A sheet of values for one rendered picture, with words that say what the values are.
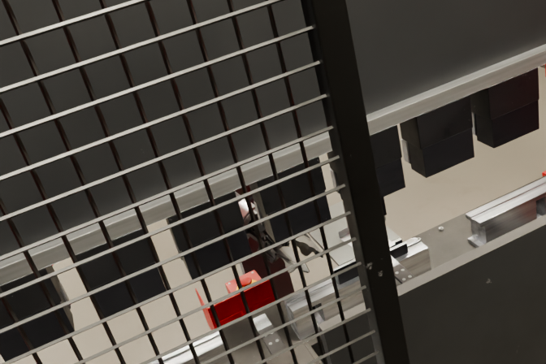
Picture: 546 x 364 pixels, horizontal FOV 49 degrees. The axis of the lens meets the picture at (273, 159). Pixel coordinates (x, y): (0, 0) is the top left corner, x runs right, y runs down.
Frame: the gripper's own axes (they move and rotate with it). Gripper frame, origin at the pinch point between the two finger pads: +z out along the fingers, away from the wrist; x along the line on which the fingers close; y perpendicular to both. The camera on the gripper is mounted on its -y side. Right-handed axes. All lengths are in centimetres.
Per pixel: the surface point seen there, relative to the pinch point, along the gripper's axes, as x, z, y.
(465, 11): -14, 5, -69
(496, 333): 20, 39, -39
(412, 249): -18.7, 17.9, -3.6
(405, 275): -5.2, 20.6, -9.2
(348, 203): 59, 19, -86
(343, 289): 0.7, 10.2, 1.5
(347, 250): -9.3, 4.8, 0.5
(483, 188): -194, 19, 107
